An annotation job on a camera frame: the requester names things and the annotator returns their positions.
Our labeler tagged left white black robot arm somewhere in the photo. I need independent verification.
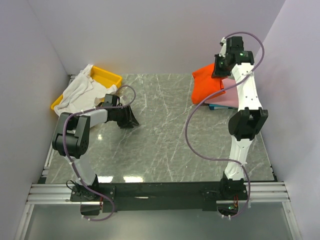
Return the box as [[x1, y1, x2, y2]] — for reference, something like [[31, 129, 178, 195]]
[[52, 94, 139, 201]]

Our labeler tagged pink folded t shirt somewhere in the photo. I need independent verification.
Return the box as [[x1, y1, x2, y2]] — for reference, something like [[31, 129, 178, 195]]
[[205, 87, 239, 108]]

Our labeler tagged blue folded t shirt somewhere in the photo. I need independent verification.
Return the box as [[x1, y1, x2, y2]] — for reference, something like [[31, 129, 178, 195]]
[[208, 104, 237, 110]]

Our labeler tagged yellow plastic tray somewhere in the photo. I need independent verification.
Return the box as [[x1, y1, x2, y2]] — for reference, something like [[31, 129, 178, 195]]
[[50, 65, 123, 111]]

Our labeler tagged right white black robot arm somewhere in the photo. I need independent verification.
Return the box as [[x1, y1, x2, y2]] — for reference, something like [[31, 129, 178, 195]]
[[211, 36, 269, 200]]

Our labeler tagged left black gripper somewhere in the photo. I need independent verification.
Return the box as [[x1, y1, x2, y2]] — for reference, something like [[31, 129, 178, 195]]
[[113, 105, 139, 129]]

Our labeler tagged black base beam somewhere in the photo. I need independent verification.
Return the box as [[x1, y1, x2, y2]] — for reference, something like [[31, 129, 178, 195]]
[[70, 181, 248, 213]]

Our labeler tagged orange t shirt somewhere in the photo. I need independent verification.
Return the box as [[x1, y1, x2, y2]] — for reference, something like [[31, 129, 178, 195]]
[[191, 63, 225, 104]]

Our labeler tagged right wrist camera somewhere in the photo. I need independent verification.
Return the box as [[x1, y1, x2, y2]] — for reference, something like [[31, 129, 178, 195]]
[[219, 37, 231, 58]]

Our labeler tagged white t shirt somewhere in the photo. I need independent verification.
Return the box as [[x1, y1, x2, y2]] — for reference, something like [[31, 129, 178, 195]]
[[54, 64, 118, 118]]

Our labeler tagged aluminium frame rail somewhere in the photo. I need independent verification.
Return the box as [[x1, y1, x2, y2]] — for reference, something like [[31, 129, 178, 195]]
[[26, 182, 291, 205]]

